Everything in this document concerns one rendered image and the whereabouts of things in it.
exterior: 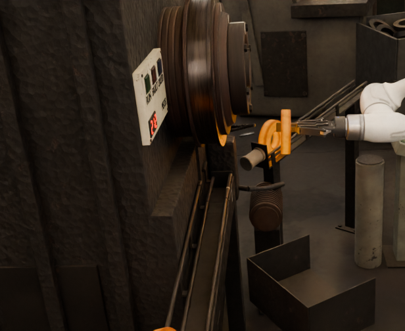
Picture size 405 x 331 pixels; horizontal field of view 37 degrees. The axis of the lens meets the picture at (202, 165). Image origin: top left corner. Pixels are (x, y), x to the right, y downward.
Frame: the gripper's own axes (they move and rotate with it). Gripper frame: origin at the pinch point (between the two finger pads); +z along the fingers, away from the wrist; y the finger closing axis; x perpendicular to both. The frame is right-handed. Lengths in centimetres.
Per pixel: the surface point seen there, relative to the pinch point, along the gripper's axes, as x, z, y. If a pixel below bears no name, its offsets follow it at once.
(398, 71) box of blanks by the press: -27, -69, 173
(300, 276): -24, -4, -57
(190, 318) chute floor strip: -24, 24, -77
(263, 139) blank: -11.5, 8.2, 17.6
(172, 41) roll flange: 38, 32, -35
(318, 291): -24, -9, -63
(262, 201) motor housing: -31.7, 8.4, 4.8
